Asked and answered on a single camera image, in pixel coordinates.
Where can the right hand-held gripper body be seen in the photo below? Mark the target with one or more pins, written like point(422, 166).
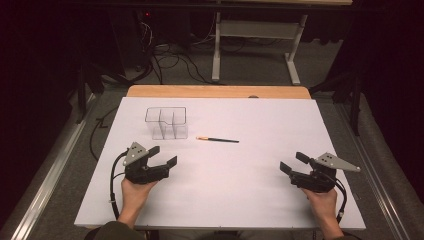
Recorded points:
point(316, 181)

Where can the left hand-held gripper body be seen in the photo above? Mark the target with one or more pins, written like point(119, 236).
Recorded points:
point(140, 171)

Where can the clear plastic organizer box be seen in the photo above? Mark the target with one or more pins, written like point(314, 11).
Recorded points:
point(166, 123)

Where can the black pencil with orange end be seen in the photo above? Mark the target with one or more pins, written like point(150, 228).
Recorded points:
point(218, 139)

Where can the person's left hand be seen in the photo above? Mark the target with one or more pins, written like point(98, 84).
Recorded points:
point(135, 195)

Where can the person's right hand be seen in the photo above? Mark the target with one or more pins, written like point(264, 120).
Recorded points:
point(321, 205)

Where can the dark green sleeve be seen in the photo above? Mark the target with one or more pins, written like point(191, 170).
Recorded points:
point(113, 232)

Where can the black metal stand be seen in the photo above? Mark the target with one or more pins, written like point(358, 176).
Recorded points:
point(83, 90)
point(355, 100)

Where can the wooden table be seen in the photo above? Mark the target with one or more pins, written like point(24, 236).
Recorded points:
point(216, 91)

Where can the black box with red light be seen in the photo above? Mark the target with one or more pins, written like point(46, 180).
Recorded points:
point(146, 20)

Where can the aluminium floor rail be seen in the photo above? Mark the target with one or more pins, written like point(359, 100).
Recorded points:
point(50, 170)
point(376, 173)

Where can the white metal desk frame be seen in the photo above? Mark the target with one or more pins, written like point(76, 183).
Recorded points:
point(256, 29)

